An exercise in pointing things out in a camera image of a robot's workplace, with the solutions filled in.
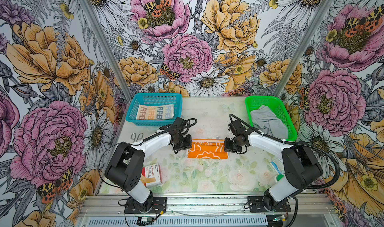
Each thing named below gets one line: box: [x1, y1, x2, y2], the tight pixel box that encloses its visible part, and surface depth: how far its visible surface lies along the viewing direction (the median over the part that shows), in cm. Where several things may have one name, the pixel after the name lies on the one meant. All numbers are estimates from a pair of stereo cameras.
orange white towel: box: [187, 139, 229, 160], surface depth 91 cm
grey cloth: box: [250, 105, 289, 139], surface depth 102 cm
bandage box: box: [140, 163, 163, 187], surface depth 81 cm
